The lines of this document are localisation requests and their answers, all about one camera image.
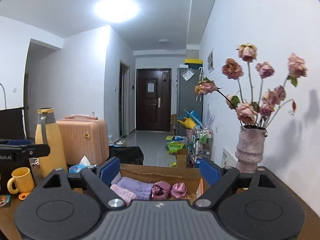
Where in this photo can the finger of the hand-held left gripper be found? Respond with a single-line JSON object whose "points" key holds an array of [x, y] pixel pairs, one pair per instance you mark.
{"points": [[32, 150], [18, 142]]}

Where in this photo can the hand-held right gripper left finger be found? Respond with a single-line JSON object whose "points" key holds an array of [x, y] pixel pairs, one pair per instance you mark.
{"points": [[110, 169]]}

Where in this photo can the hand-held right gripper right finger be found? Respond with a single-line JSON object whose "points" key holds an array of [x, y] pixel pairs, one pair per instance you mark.
{"points": [[208, 170]]}

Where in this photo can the yellow thermos jug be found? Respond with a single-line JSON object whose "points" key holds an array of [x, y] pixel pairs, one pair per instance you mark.
{"points": [[50, 142]]}

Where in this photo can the black screen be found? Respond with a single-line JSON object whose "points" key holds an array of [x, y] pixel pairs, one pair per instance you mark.
{"points": [[12, 123]]}

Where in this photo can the yellow mug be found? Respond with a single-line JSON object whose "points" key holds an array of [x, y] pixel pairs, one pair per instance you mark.
{"points": [[23, 180]]}

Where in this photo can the black bag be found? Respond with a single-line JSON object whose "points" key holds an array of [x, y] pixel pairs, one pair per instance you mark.
{"points": [[127, 155]]}

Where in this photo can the white board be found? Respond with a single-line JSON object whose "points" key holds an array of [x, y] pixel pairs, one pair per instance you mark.
{"points": [[228, 157]]}

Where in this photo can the pink knitted cloth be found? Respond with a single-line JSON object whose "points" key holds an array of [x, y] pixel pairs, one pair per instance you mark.
{"points": [[122, 193]]}

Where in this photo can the white storage cart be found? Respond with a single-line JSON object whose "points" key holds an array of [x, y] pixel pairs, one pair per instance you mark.
{"points": [[202, 142]]}

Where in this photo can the small brown cardboard box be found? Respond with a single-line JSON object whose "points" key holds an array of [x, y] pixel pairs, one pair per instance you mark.
{"points": [[182, 158]]}

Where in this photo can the lilac towel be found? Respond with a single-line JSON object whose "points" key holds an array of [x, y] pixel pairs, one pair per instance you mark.
{"points": [[137, 187]]}

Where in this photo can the blue tissue pack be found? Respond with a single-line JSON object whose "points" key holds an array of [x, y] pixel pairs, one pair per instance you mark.
{"points": [[76, 169]]}

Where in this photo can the orange plastic piece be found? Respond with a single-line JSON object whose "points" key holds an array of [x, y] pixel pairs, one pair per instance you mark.
{"points": [[25, 195]]}

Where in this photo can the printed snack packet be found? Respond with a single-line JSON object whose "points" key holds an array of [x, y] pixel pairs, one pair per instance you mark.
{"points": [[5, 200]]}

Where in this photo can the pink suitcase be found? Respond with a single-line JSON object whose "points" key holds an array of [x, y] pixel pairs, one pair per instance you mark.
{"points": [[82, 140]]}

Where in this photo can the pink ribbed vase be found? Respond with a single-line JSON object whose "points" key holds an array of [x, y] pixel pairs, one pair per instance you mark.
{"points": [[250, 150]]}

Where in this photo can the pile of colourful clutter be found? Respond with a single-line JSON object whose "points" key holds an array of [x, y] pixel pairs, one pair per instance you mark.
{"points": [[186, 122]]}

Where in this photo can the dried pink rose bouquet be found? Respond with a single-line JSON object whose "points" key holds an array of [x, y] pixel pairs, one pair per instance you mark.
{"points": [[246, 112]]}

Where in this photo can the dark side doorway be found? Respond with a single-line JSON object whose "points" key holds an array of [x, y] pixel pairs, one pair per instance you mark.
{"points": [[122, 100]]}

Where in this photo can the grey fridge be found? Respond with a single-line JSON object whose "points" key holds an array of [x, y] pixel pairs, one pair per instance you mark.
{"points": [[188, 97]]}

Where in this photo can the dark brown door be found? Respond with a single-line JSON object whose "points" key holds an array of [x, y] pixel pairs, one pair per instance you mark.
{"points": [[153, 105]]}

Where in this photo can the clear plastic bag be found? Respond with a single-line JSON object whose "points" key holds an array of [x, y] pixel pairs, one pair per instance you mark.
{"points": [[188, 75]]}

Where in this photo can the yellow box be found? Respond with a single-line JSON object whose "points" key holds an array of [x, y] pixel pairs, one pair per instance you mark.
{"points": [[193, 61]]}

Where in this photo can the small ceiling lamp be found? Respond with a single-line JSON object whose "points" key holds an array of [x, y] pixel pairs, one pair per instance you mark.
{"points": [[164, 41]]}

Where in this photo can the round ceiling light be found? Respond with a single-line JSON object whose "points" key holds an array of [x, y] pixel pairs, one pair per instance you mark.
{"points": [[116, 8]]}

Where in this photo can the wall poster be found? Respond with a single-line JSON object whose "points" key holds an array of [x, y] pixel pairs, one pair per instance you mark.
{"points": [[210, 61]]}

